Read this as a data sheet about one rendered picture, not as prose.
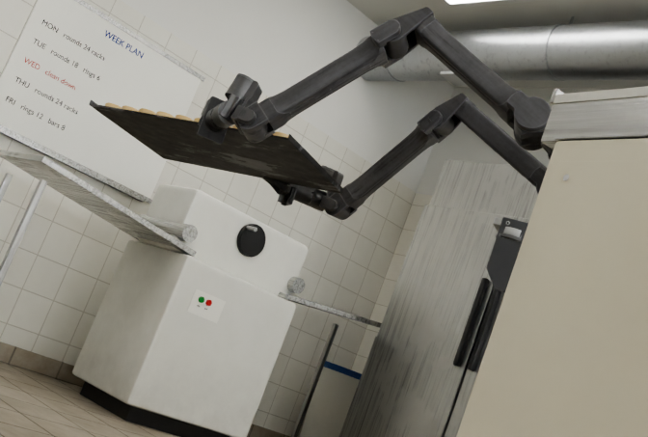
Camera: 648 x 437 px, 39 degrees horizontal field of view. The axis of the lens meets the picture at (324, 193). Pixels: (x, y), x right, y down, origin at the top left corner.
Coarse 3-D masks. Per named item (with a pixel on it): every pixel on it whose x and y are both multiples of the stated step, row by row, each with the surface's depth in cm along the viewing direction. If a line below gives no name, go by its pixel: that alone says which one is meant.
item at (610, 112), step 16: (560, 96) 104; (576, 96) 102; (592, 96) 99; (608, 96) 97; (624, 96) 96; (640, 96) 94; (560, 112) 103; (576, 112) 101; (592, 112) 99; (608, 112) 97; (624, 112) 95; (640, 112) 93; (560, 128) 102; (576, 128) 100; (592, 128) 98; (608, 128) 96; (624, 128) 94; (640, 128) 92
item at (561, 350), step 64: (576, 192) 94; (640, 192) 87; (576, 256) 90; (640, 256) 84; (512, 320) 94; (576, 320) 87; (640, 320) 81; (512, 384) 90; (576, 384) 84; (640, 384) 78
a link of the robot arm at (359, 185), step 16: (432, 112) 247; (416, 128) 252; (432, 128) 248; (400, 144) 253; (416, 144) 251; (432, 144) 253; (384, 160) 255; (400, 160) 252; (368, 176) 256; (384, 176) 254; (352, 192) 257; (368, 192) 256; (352, 208) 261
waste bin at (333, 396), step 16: (336, 368) 591; (320, 384) 598; (336, 384) 589; (352, 384) 585; (320, 400) 592; (336, 400) 586; (320, 416) 587; (336, 416) 583; (304, 432) 594; (320, 432) 584; (336, 432) 581
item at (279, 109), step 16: (384, 32) 204; (368, 48) 206; (384, 48) 205; (336, 64) 207; (352, 64) 206; (368, 64) 207; (384, 64) 210; (304, 80) 207; (320, 80) 206; (336, 80) 206; (352, 80) 209; (272, 96) 206; (288, 96) 206; (304, 96) 205; (320, 96) 207; (256, 112) 205; (272, 112) 204; (288, 112) 206; (256, 128) 204; (272, 128) 208
